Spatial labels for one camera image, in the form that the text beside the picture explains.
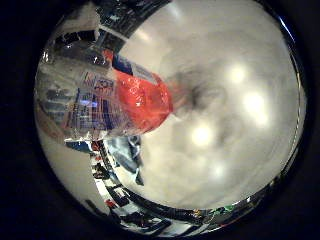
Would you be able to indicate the clear spray bottle red liquid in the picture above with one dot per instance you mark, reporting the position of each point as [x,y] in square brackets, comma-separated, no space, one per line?
[100,100]

